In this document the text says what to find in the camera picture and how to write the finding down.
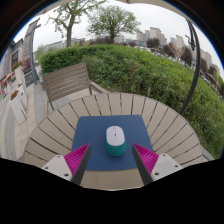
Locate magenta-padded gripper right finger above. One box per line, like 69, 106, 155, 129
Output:
131, 142, 184, 186

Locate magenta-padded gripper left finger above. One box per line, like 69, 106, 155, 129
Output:
41, 143, 92, 186

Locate white and teal computer mouse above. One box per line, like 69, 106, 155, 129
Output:
105, 125, 128, 157

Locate dark blue mouse pad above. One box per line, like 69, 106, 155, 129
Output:
70, 114, 155, 172

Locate white planter with flowers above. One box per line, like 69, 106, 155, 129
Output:
9, 89, 28, 125

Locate grey slatted outdoor chair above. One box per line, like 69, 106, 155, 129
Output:
42, 62, 111, 111

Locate green hedge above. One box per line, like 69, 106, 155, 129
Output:
38, 43, 224, 158

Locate dark curved umbrella pole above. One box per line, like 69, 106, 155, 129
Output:
178, 19, 202, 116

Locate dark sign pillar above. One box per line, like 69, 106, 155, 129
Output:
21, 18, 43, 88

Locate distant apartment buildings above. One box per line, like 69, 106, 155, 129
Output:
134, 26, 221, 76

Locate bare-trunked sparse tree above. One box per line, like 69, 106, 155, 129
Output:
46, 0, 108, 48

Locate round leafy green tree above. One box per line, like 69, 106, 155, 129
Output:
86, 4, 142, 44

